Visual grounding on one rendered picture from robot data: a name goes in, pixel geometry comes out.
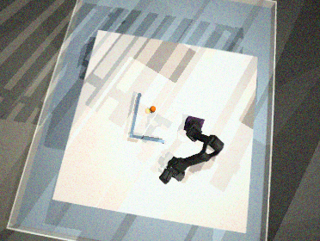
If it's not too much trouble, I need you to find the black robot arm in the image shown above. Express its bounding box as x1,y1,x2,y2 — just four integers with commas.
160,119,225,183

